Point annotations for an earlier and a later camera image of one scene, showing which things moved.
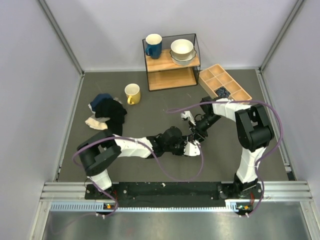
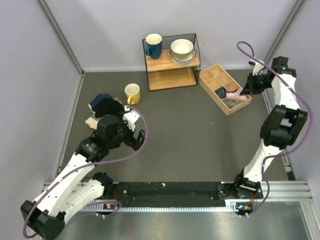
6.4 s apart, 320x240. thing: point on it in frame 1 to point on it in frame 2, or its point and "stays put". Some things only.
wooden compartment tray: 215,77 stays put
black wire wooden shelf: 163,74 stays put
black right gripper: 198,132 to 247,89
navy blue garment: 96,100 stays put
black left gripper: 181,152 to 135,143
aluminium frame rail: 298,190 stays put
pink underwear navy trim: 197,142 to 236,95
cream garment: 97,123 stays put
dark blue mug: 153,45 stays put
